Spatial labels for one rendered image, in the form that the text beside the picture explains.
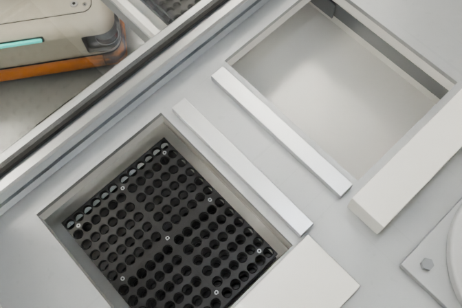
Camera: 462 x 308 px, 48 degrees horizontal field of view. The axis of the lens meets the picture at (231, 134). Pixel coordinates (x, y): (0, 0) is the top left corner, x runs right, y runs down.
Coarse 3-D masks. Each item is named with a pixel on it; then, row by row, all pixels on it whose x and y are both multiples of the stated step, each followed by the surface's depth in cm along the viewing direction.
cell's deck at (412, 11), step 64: (384, 0) 76; (448, 0) 75; (192, 64) 72; (448, 64) 71; (128, 128) 69; (256, 128) 68; (64, 192) 65; (320, 192) 64; (448, 192) 64; (0, 256) 62; (64, 256) 62; (384, 256) 61
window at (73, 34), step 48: (0, 0) 44; (48, 0) 48; (96, 0) 53; (144, 0) 58; (192, 0) 65; (0, 48) 48; (48, 48) 52; (96, 48) 58; (144, 48) 65; (0, 96) 52; (48, 96) 58; (96, 96) 65; (0, 144) 58
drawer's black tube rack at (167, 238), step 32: (160, 160) 71; (128, 192) 70; (160, 192) 70; (192, 192) 69; (96, 224) 68; (128, 224) 71; (160, 224) 68; (192, 224) 71; (224, 224) 68; (96, 256) 69; (128, 256) 67; (160, 256) 69; (192, 256) 66; (224, 256) 69; (256, 256) 66; (128, 288) 68; (160, 288) 65; (192, 288) 64; (224, 288) 64
